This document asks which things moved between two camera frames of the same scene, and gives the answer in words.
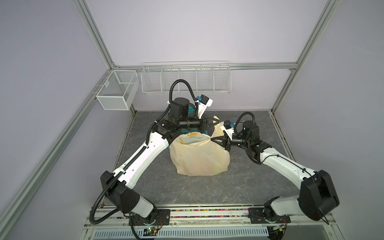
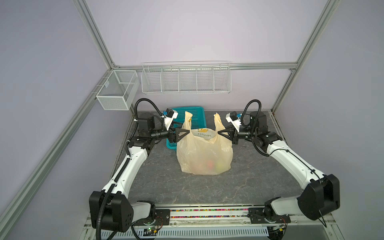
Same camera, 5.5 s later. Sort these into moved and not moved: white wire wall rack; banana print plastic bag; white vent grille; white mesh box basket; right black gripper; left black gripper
Moved: left black gripper; right black gripper
Not moved: white vent grille; banana print plastic bag; white mesh box basket; white wire wall rack
